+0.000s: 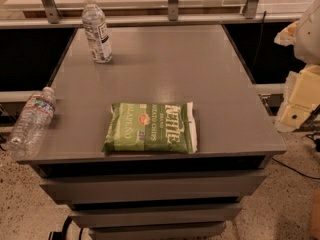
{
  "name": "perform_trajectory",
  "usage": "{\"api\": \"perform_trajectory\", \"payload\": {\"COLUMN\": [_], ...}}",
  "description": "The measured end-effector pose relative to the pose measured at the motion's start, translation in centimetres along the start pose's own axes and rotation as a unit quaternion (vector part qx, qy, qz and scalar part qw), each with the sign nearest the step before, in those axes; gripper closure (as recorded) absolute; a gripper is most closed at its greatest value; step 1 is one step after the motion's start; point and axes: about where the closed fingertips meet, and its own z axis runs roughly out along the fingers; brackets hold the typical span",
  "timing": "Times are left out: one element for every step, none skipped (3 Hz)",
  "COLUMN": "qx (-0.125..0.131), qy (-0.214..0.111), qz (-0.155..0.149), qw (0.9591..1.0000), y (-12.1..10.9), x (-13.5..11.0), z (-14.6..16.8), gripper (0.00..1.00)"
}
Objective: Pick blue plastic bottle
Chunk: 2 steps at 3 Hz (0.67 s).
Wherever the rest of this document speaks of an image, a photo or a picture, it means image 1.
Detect clear water bottle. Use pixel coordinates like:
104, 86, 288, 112
82, 0, 112, 64
7, 87, 56, 160

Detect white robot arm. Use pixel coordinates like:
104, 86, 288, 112
274, 0, 320, 132

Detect lying clear water bottle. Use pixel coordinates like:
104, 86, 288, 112
7, 87, 56, 160

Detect grey drawer cabinet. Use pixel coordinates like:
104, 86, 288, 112
26, 26, 285, 240

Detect green Kettle chips bag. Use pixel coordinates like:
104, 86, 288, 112
103, 102, 197, 154

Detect black floor cable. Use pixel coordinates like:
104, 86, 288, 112
271, 157, 320, 181

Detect metal railing frame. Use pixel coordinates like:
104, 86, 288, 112
0, 0, 315, 29

